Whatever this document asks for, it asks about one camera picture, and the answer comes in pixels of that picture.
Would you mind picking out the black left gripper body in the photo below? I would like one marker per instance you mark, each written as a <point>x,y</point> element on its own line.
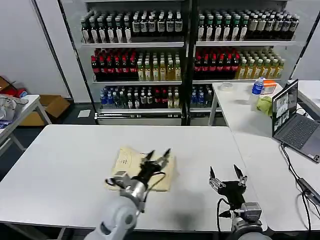
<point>148,170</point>

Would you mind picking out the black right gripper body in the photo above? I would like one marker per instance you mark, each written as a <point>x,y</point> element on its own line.
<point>232,192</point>

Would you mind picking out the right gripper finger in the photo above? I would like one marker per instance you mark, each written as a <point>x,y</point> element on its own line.
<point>213,175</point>
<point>238,172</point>

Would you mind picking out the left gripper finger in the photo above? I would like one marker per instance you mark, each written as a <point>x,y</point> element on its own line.
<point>148,157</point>
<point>165,156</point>

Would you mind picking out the cream yellow shirt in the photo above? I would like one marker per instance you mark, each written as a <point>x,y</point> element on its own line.
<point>167,180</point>

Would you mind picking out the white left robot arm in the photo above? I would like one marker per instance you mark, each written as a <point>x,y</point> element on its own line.
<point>117,215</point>

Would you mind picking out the grey open laptop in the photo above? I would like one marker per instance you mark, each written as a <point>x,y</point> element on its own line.
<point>295,132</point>

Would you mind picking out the green cloth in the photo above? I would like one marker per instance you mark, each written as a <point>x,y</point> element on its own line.
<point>265,105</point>

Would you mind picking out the white paper sheet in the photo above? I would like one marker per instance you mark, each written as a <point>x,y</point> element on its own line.
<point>83,113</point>

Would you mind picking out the clear bottle with blue label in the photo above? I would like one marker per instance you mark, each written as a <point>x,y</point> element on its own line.
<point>257,88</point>

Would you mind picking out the clear tape roll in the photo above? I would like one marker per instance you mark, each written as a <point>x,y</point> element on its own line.
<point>227,86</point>

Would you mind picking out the orange and white box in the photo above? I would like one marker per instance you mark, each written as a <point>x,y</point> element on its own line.
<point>271,87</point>

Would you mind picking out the bottle shelf with dark posts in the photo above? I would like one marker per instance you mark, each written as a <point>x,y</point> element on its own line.
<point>237,60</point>
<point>135,62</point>

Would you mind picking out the brown cardboard box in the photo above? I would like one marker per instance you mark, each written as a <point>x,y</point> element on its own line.
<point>55,106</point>

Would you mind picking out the white table with grey legs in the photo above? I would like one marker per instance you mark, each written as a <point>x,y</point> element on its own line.
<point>30,107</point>

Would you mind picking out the blue and white packet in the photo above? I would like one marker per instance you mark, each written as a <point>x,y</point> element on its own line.
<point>24,94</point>

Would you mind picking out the red cloth item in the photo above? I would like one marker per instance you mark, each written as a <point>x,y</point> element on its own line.
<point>19,92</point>

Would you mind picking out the grey plastic bag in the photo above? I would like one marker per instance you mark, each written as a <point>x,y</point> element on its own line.
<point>10,107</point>

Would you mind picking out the small open cardboard box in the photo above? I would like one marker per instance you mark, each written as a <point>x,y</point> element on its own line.
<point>5,85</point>

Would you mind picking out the black partition post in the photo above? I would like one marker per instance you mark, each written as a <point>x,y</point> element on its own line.
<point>52,50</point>

